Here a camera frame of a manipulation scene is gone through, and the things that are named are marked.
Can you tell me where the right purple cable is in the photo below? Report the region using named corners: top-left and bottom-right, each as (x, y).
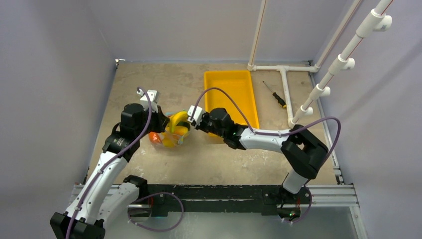
top-left (190, 87), bottom-right (341, 225)

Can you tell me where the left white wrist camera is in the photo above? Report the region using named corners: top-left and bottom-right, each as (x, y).
top-left (137, 87), bottom-right (160, 113)

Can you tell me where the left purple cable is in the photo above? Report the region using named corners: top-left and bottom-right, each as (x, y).
top-left (65, 87), bottom-right (184, 239)

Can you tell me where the yellow banana bunch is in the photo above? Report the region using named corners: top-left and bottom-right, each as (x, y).
top-left (168, 111), bottom-right (189, 133)

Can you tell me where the aluminium frame rail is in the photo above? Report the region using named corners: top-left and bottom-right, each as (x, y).
top-left (308, 185), bottom-right (359, 207)

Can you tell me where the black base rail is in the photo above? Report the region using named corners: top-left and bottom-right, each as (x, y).
top-left (128, 184), bottom-right (312, 219)

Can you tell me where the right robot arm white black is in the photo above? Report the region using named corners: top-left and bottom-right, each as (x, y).
top-left (188, 106), bottom-right (329, 203)

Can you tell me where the yellow round fruit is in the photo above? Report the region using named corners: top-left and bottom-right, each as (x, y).
top-left (162, 138), bottom-right (177, 147)

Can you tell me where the yellow plastic tray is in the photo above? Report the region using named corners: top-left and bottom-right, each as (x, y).
top-left (204, 70), bottom-right (260, 129)

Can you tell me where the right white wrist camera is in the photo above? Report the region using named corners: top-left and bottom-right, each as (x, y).
top-left (187, 105), bottom-right (206, 126)

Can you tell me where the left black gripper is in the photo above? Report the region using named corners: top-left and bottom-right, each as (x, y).
top-left (135, 104), bottom-right (170, 138)

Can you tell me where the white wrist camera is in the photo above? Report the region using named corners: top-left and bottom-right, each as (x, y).
top-left (187, 105), bottom-right (206, 126)
top-left (137, 87), bottom-right (160, 113)

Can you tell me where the clear zip top bag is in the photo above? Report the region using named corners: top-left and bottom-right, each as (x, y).
top-left (148, 111), bottom-right (191, 147)

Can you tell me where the white pvc pipe frame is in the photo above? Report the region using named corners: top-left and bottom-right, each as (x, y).
top-left (247, 0), bottom-right (393, 128)

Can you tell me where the orange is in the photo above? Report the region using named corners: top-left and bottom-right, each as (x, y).
top-left (148, 132), bottom-right (163, 145)

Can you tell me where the black handled screwdriver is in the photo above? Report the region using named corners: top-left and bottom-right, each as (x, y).
top-left (262, 81), bottom-right (287, 108)

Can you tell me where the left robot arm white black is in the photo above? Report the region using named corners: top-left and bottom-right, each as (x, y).
top-left (50, 103), bottom-right (169, 239)

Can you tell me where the purple cable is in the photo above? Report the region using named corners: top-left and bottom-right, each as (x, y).
top-left (190, 87), bottom-right (341, 225)
top-left (65, 87), bottom-right (184, 239)

